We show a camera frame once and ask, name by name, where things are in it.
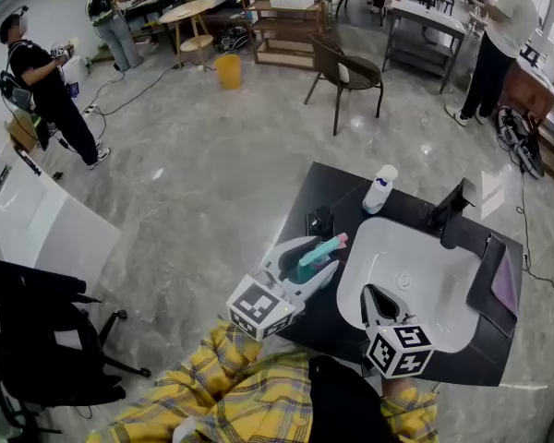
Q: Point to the brown wooden cabinet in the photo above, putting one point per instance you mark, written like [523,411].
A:
[528,92]

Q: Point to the black desk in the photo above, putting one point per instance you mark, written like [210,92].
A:
[152,3]

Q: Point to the black faucet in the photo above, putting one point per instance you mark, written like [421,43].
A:
[450,219]

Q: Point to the brown wicker chair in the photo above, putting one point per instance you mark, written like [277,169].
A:
[351,74]

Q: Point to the dark grey cloth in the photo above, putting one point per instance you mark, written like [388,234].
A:
[485,275]

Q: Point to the purple cloth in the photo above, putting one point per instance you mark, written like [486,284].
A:
[505,279]

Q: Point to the yellow bucket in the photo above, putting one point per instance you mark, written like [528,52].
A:
[228,74]

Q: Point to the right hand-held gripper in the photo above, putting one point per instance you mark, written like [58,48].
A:
[399,351]

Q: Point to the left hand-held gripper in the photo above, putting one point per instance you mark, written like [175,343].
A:
[258,309]

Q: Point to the black inner top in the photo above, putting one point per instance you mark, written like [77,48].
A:
[341,404]

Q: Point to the person's left forearm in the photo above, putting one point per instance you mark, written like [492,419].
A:
[226,353]

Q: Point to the wooden shelf unit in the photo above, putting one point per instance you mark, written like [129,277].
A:
[281,8]

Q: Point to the white power strip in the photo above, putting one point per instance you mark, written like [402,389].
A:
[88,109]

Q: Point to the black office chair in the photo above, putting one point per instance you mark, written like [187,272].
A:
[37,321]

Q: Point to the white plastic bottle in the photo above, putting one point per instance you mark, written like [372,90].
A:
[377,194]

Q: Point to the yellow plaid shirt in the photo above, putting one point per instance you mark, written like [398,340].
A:
[258,399]

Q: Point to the cardboard box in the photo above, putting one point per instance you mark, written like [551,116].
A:
[23,132]

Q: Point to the teal pink spray bottle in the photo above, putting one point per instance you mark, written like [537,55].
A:
[318,249]

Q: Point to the black soap dispenser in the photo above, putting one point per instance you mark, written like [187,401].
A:
[321,222]

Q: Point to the person's right forearm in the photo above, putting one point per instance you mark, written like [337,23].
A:
[411,413]

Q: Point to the round wooden side table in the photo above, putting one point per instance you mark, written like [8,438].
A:
[187,9]

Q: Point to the white bin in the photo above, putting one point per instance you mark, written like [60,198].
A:
[76,72]

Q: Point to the white top metal table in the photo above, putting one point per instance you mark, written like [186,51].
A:
[420,14]

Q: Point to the white sink basin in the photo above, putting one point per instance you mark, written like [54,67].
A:
[420,256]

